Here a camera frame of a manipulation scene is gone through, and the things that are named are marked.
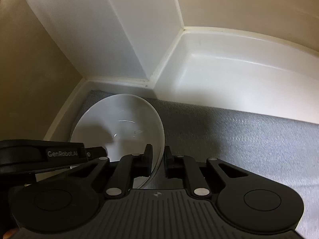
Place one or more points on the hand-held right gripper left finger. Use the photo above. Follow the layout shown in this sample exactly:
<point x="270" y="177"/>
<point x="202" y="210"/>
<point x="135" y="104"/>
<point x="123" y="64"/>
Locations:
<point x="149" y="160"/>

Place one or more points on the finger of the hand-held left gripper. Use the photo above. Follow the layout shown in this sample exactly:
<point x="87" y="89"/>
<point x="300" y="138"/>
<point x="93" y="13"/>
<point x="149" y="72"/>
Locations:
<point x="96" y="152"/>

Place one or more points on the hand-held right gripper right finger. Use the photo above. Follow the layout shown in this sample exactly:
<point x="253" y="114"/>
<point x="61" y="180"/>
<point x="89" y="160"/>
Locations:
<point x="167" y="163"/>

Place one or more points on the white plate grey flower print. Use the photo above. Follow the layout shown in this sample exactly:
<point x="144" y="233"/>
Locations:
<point x="119" y="119"/>

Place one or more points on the grey woven mat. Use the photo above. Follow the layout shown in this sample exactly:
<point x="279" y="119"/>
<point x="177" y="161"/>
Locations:
<point x="236" y="142"/>

